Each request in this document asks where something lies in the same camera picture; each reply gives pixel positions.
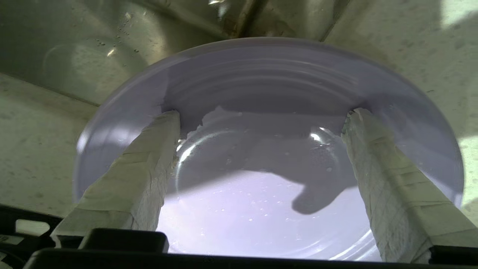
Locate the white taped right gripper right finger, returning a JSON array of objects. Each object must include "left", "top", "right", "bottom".
[{"left": 341, "top": 108, "right": 478, "bottom": 264}]

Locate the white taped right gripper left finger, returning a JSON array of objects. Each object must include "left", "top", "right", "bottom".
[{"left": 50, "top": 110, "right": 182, "bottom": 248}]

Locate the purple plate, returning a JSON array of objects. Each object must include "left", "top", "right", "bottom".
[{"left": 73, "top": 37, "right": 465, "bottom": 262}]

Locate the stainless steel sink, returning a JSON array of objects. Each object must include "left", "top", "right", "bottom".
[{"left": 0, "top": 0, "right": 352, "bottom": 107}]

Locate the black plastic bracket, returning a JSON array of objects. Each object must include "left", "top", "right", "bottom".
[{"left": 0, "top": 204, "right": 64, "bottom": 264}]

